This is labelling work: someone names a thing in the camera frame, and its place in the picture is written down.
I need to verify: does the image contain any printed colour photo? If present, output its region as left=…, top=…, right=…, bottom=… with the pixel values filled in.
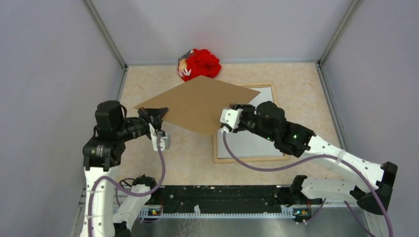
left=216, top=86, right=285, bottom=159

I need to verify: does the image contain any light wooden picture frame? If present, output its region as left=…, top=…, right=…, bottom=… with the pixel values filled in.
left=212, top=83, right=291, bottom=164

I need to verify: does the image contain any brown cardboard backing board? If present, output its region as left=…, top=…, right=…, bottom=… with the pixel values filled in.
left=134, top=76, right=260, bottom=137

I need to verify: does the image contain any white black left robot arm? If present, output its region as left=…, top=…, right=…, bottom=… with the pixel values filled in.
left=80, top=100, right=170, bottom=237

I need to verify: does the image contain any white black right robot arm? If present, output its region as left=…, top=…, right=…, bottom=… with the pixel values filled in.
left=220, top=101, right=398, bottom=215

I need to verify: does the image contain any red crumpled cloth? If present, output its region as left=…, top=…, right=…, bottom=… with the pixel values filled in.
left=177, top=48, right=222, bottom=82

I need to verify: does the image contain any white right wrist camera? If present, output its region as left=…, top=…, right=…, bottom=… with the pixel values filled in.
left=219, top=108, right=243, bottom=133

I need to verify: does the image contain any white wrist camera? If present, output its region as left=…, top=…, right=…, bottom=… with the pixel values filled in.
left=219, top=108, right=243, bottom=133
left=149, top=123, right=171, bottom=152

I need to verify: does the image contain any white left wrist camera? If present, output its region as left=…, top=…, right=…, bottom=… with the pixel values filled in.
left=149, top=123, right=171, bottom=152

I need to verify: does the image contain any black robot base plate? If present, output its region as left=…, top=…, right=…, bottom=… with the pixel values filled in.
left=127, top=185, right=323, bottom=206

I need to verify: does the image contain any aluminium rail front edge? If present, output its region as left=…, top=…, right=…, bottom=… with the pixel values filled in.
left=70, top=185, right=390, bottom=237

